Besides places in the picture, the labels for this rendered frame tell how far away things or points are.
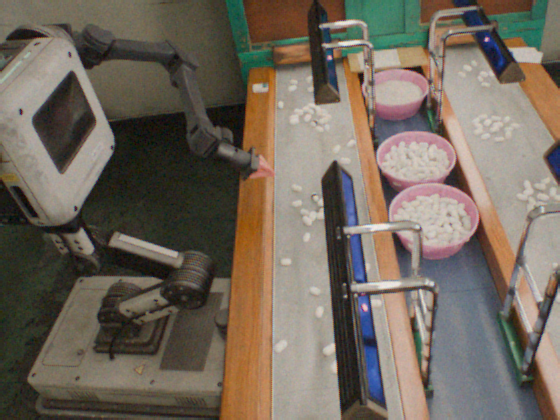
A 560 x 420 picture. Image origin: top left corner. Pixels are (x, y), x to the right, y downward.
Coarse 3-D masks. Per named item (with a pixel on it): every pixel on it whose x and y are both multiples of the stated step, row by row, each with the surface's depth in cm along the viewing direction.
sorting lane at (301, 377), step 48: (288, 96) 222; (288, 144) 198; (336, 144) 195; (288, 192) 178; (288, 240) 162; (288, 288) 149; (288, 336) 138; (384, 336) 135; (288, 384) 128; (336, 384) 127; (384, 384) 125
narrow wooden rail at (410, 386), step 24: (360, 96) 212; (360, 120) 200; (360, 144) 189; (384, 216) 162; (384, 240) 155; (384, 264) 149; (408, 336) 131; (408, 360) 127; (408, 384) 122; (408, 408) 118
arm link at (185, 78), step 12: (192, 60) 178; (180, 72) 175; (192, 72) 177; (180, 84) 172; (192, 84) 172; (192, 96) 166; (192, 108) 162; (204, 108) 166; (192, 120) 159; (204, 120) 158; (192, 132) 158; (204, 132) 153; (192, 144) 155; (204, 144) 155
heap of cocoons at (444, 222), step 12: (408, 204) 168; (420, 204) 168; (432, 204) 168; (444, 204) 166; (456, 204) 167; (396, 216) 165; (408, 216) 165; (420, 216) 164; (432, 216) 164; (444, 216) 162; (456, 216) 162; (468, 216) 162; (432, 228) 160; (444, 228) 159; (456, 228) 159; (468, 228) 159; (432, 240) 156; (444, 240) 158; (456, 240) 155; (468, 240) 157
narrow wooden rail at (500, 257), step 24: (456, 120) 194; (456, 144) 184; (456, 168) 182; (480, 192) 165; (480, 216) 158; (480, 240) 161; (504, 240) 150; (504, 264) 144; (504, 288) 142; (528, 288) 138; (528, 312) 133; (552, 360) 123; (552, 384) 118; (552, 408) 115
